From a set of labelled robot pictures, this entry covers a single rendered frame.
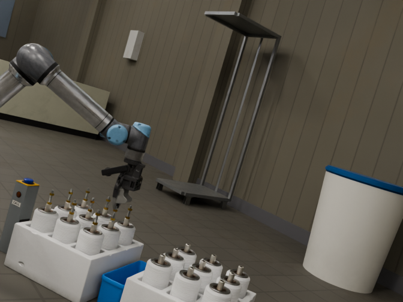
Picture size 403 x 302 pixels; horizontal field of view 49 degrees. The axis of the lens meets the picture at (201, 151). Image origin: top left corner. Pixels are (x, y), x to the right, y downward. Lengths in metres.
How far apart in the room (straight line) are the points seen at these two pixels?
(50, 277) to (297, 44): 3.39
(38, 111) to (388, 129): 4.73
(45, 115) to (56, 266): 5.04
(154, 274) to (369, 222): 1.74
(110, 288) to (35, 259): 0.32
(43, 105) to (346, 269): 4.90
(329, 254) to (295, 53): 2.17
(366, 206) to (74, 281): 1.90
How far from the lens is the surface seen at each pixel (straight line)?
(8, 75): 1.78
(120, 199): 1.82
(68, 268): 1.79
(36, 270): 1.89
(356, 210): 2.99
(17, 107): 6.62
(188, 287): 1.58
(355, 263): 3.08
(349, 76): 4.04
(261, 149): 4.46
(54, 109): 6.76
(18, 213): 2.04
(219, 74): 5.00
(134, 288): 1.63
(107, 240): 1.85
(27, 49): 1.67
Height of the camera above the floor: 0.79
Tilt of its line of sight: 4 degrees down
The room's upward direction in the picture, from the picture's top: 17 degrees clockwise
